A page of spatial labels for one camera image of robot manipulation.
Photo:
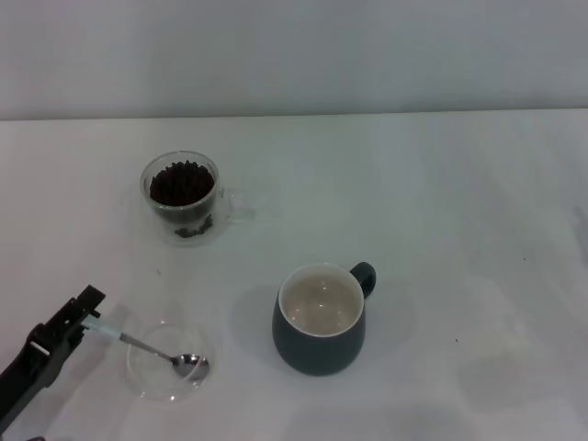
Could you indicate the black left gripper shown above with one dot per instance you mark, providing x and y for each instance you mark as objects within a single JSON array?
[{"x": 23, "y": 381}]

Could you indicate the clear round glass saucer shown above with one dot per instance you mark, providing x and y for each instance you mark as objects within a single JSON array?
[{"x": 151, "y": 381}]

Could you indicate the coffee beans heap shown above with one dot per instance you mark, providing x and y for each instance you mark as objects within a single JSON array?
[{"x": 181, "y": 186}]

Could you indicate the clear double-walled glass cup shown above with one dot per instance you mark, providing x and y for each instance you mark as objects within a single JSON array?
[{"x": 229, "y": 206}]

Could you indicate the dark teal ceramic mug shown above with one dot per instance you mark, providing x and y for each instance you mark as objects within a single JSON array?
[{"x": 317, "y": 353}]

